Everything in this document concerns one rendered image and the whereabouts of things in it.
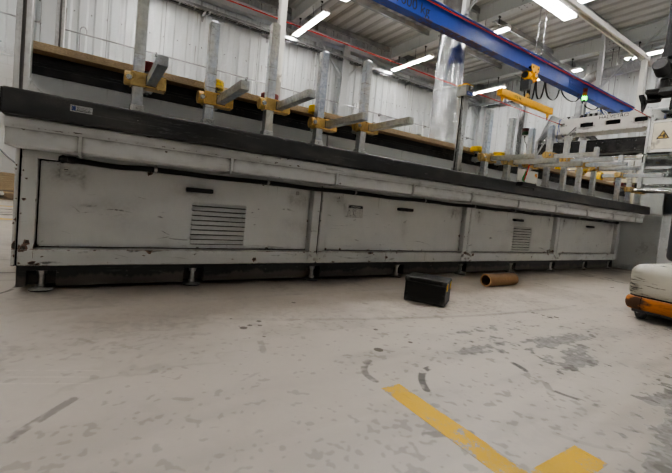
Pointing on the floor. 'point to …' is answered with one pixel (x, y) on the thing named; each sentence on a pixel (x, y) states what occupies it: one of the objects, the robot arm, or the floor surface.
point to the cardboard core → (499, 279)
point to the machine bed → (260, 211)
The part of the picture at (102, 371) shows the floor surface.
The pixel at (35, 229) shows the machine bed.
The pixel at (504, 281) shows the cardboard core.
